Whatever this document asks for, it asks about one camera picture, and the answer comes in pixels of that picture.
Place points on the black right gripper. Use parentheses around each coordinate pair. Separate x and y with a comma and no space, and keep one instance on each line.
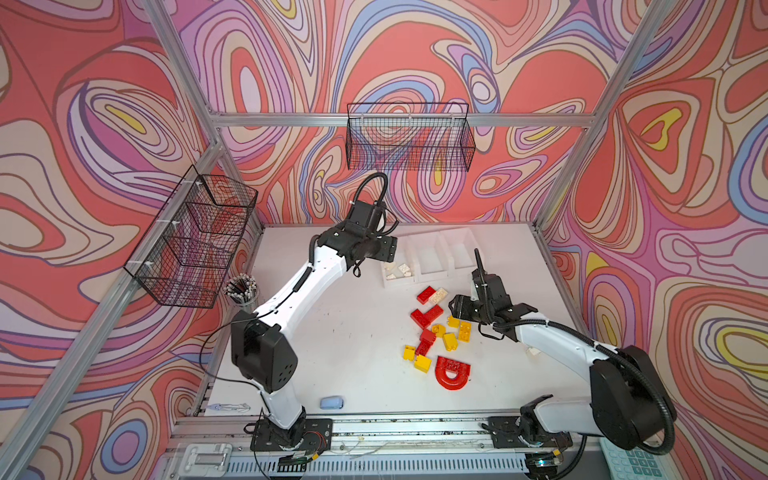
(460,309)

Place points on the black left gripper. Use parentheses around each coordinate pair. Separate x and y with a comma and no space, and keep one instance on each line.
(387,251)

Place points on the cream long lego brick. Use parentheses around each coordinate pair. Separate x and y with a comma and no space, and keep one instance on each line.
(438,296)

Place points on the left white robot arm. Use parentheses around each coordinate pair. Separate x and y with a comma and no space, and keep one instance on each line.
(260,342)

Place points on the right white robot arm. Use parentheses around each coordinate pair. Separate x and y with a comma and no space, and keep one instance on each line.
(627,402)

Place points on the yellow long lego brick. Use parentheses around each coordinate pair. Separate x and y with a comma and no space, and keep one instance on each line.
(464,331)

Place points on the white lego in bin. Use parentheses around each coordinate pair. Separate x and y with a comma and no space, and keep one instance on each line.
(405,270)

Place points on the left translucent plastic bin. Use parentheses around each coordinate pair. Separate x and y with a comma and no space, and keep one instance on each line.
(402,255)

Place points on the translucent plastic bin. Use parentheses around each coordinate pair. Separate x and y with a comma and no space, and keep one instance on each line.
(429,256)
(461,245)
(402,255)

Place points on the yellow lego brick centre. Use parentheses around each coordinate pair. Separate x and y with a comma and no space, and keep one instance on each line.
(450,342)

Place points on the yellow round lego piece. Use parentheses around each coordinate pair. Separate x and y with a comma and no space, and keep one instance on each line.
(438,329)

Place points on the right translucent plastic bin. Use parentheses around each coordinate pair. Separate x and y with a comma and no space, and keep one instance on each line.
(461,245)

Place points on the red narrow lego brick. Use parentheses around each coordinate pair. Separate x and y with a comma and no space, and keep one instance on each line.
(426,341)

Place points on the middle translucent plastic bin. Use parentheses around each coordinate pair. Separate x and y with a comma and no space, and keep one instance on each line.
(429,256)

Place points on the red arch lego piece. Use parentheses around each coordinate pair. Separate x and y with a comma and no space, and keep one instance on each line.
(452,374)

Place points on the yellow lego brick front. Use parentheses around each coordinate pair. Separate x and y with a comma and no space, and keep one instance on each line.
(422,363)

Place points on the small yellow lego left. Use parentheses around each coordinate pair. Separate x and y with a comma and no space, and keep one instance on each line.
(409,353)

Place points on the metal cup of pens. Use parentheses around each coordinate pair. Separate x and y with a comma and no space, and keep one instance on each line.
(243,290)

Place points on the blue eraser block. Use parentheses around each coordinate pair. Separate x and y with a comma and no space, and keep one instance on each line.
(335,402)

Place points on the clear plastic bag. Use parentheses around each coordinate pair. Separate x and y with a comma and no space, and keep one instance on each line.
(242,408)

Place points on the green calculator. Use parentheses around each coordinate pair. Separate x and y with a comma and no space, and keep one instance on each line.
(635,464)

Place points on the back black wire basket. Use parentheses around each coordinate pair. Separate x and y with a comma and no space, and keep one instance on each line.
(409,136)

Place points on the black wire basket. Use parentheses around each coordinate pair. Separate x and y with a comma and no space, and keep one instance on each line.
(199,227)
(409,136)

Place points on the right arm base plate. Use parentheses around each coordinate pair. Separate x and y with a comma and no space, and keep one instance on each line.
(515,432)

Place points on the left black wire basket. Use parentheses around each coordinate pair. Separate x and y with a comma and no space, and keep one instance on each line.
(199,227)

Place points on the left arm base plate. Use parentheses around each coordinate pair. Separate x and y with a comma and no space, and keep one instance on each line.
(313,435)

